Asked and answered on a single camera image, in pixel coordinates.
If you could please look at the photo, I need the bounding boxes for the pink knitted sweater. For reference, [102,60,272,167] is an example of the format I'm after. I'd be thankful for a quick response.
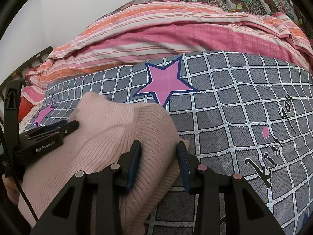
[18,92,181,234]

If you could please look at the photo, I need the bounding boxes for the person's left hand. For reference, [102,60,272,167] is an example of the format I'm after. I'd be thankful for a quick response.
[2,174,20,206]

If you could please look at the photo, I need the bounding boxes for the red pillow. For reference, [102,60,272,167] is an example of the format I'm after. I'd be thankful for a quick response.
[18,97,35,122]

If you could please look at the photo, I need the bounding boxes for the grey checked star blanket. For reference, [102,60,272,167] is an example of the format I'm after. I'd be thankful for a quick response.
[24,50,313,235]

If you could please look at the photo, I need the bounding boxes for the pink orange striped quilt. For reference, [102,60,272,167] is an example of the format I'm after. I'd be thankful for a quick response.
[22,1,312,105]

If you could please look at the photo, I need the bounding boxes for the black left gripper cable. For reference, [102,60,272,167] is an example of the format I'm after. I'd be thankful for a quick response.
[0,127,40,222]

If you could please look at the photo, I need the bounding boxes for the dark wooden bed frame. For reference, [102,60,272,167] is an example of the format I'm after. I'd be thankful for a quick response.
[1,46,53,102]

